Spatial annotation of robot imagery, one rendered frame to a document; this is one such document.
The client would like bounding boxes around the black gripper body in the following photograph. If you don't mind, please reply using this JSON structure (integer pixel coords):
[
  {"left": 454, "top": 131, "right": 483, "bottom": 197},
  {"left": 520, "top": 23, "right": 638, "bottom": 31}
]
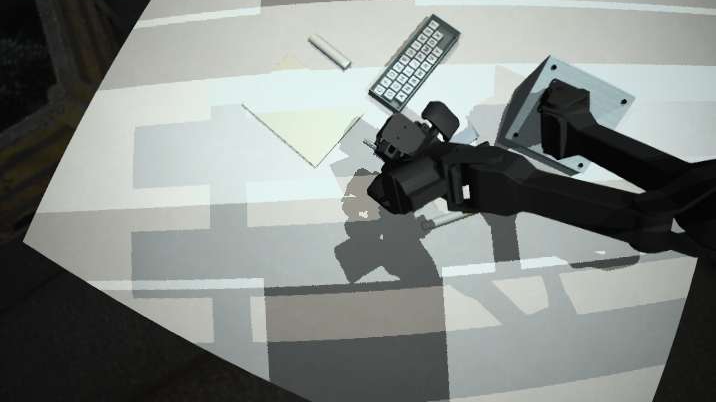
[{"left": 367, "top": 101, "right": 460, "bottom": 215}]

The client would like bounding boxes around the keyboard with white letter keys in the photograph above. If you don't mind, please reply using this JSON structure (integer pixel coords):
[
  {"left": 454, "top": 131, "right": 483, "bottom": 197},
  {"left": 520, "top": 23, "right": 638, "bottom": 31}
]
[{"left": 368, "top": 13, "right": 461, "bottom": 114}]

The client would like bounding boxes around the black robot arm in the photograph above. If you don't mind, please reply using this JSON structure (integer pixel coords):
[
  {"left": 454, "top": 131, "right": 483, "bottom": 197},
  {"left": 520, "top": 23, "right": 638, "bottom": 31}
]
[{"left": 374, "top": 78, "right": 716, "bottom": 258}]

